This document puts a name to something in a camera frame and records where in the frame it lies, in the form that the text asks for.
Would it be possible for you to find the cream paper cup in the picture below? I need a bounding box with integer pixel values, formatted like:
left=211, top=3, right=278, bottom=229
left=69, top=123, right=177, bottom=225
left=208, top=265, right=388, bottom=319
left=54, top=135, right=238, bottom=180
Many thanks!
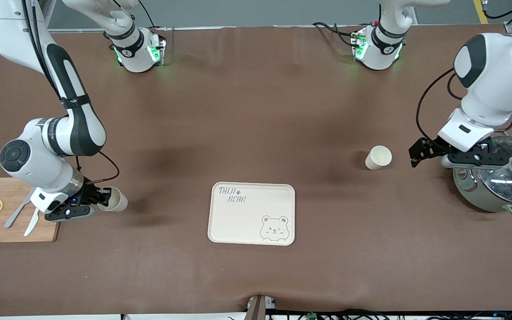
left=365, top=145, right=392, bottom=171
left=97, top=187, right=128, bottom=212

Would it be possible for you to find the white plastic knife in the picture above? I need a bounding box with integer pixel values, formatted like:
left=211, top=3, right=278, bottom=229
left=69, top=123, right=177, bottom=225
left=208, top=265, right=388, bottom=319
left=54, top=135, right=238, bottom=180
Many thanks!
left=24, top=207, right=42, bottom=237

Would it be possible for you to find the grey plastic knife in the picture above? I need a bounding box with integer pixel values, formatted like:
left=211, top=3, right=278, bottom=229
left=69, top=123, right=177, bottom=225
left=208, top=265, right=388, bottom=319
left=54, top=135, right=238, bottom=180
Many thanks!
left=4, top=189, right=34, bottom=229

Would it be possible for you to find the grey cooker with glass lid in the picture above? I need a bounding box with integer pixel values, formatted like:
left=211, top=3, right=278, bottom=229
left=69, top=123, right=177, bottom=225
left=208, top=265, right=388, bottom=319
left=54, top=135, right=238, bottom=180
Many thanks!
left=453, top=133, right=512, bottom=217

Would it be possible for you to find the glass pot lid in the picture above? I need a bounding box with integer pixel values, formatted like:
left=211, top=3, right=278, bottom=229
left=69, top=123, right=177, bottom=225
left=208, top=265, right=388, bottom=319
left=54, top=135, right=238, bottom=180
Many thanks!
left=476, top=136, right=512, bottom=205

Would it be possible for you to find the cream tray with bear print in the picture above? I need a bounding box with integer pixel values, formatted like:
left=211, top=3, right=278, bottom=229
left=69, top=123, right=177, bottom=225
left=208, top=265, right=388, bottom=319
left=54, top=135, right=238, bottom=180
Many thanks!
left=207, top=182, right=296, bottom=246

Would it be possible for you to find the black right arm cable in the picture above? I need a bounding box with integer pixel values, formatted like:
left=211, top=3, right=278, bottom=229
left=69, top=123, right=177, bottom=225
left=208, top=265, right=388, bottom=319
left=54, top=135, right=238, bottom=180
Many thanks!
left=76, top=151, right=120, bottom=185

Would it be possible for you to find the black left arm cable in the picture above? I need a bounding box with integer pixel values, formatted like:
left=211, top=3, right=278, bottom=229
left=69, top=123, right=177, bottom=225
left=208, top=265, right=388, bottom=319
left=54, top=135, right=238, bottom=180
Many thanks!
left=416, top=67, right=466, bottom=142

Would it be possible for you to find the black cable at arm base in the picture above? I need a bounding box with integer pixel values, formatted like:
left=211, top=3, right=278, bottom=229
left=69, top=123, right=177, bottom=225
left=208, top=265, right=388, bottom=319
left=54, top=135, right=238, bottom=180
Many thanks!
left=312, top=21, right=355, bottom=47

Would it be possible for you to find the metal bracket at table edge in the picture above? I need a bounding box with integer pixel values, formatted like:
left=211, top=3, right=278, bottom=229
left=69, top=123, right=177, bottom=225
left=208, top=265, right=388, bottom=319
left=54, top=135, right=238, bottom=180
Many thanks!
left=246, top=295, right=277, bottom=320

